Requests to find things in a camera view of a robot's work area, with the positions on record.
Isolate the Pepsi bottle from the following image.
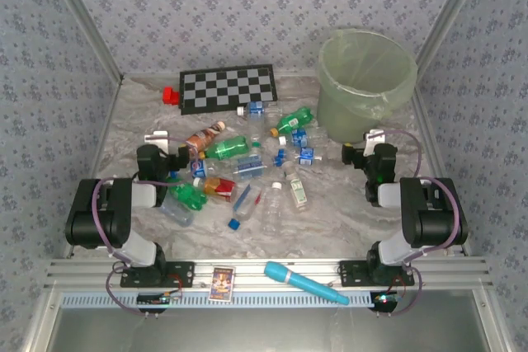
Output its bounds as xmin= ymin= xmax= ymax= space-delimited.
xmin=190 ymin=159 xmax=216 ymax=179

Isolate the brown bottle beige cap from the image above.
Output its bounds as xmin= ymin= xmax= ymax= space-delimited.
xmin=184 ymin=120 xmax=227 ymax=152

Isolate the crushed green bottle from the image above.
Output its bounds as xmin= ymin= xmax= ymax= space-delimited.
xmin=167 ymin=181 xmax=210 ymax=213

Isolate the red package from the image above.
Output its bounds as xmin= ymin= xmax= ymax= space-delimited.
xmin=192 ymin=176 xmax=239 ymax=204

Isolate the large green bottle yellow cap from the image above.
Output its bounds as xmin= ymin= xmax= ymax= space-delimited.
xmin=199 ymin=135 xmax=253 ymax=162

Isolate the crushed clear bottle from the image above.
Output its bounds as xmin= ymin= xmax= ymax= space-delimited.
xmin=158 ymin=194 xmax=196 ymax=228

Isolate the clear bottle green white label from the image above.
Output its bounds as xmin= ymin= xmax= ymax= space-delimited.
xmin=281 ymin=161 xmax=311 ymax=214

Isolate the clear unlabelled bottle white cap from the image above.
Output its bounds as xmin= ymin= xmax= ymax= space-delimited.
xmin=262 ymin=181 xmax=286 ymax=238

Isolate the green plastic bin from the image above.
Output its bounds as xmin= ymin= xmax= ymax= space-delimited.
xmin=316 ymin=28 xmax=417 ymax=145

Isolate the translucent green bin liner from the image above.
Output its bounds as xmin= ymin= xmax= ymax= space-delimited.
xmin=316 ymin=28 xmax=417 ymax=120

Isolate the red plastic block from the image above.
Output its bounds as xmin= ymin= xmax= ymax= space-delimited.
xmin=162 ymin=86 xmax=182 ymax=106

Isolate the black grey checkerboard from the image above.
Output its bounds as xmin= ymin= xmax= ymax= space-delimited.
xmin=179 ymin=63 xmax=278 ymax=116

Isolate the small picture card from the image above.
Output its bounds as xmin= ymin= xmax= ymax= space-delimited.
xmin=208 ymin=265 xmax=236 ymax=303

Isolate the blue marker pen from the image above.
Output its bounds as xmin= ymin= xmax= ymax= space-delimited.
xmin=263 ymin=260 xmax=351 ymax=307

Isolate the small circuit board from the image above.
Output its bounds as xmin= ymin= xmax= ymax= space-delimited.
xmin=372 ymin=291 xmax=403 ymax=307
xmin=136 ymin=290 xmax=183 ymax=307

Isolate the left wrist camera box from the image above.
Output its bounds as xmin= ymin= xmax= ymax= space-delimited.
xmin=143 ymin=130 xmax=171 ymax=154

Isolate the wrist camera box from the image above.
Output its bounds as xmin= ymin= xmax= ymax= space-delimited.
xmin=143 ymin=130 xmax=171 ymax=154
xmin=362 ymin=129 xmax=388 ymax=158

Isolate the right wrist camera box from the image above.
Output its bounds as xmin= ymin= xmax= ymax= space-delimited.
xmin=362 ymin=129 xmax=388 ymax=158

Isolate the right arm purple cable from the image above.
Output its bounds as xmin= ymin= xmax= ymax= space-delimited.
xmin=370 ymin=129 xmax=460 ymax=317

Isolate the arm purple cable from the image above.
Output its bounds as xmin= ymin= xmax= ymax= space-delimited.
xmin=91 ymin=135 xmax=199 ymax=316
xmin=370 ymin=129 xmax=460 ymax=317

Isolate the aluminium table side rail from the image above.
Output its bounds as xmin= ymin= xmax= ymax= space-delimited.
xmin=412 ymin=86 xmax=472 ymax=256
xmin=64 ymin=75 xmax=125 ymax=259

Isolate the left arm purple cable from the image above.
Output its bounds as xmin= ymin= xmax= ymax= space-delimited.
xmin=91 ymin=135 xmax=199 ymax=316

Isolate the long aluminium base rail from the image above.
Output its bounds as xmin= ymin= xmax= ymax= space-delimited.
xmin=43 ymin=256 xmax=494 ymax=292

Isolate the aluminium frame post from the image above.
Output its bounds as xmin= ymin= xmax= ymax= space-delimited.
xmin=40 ymin=0 xmax=125 ymax=83
xmin=413 ymin=0 xmax=493 ymax=77

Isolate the slotted blue cable duct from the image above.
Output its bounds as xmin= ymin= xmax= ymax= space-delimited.
xmin=60 ymin=290 xmax=375 ymax=309

